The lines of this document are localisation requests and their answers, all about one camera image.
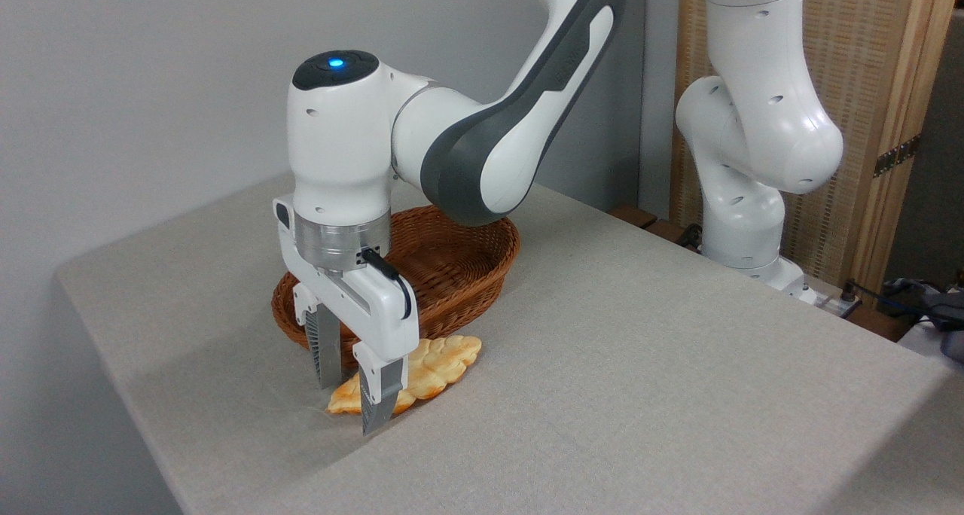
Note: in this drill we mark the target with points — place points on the long leaf-shaped bread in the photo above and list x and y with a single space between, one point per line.
440 361

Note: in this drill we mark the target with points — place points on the dark grey bag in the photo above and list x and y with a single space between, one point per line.
945 308

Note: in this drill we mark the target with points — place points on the white power strip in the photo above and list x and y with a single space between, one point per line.
832 304

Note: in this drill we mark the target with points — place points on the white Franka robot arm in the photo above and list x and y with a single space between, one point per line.
339 161

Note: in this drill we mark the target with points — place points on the grey fabric tablecloth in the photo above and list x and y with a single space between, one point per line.
602 387

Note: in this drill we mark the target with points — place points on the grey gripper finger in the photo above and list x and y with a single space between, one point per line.
380 391
327 349

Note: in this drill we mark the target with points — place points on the dark metal hinge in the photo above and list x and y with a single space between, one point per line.
896 156

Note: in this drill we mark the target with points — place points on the black connector at robot base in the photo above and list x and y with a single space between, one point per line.
690 236

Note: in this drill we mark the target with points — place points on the wooden rattan folding screen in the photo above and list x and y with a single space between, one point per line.
866 63

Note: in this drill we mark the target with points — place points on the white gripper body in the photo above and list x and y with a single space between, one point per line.
376 312

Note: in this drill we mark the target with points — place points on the brown wicker basket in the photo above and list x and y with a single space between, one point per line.
452 274

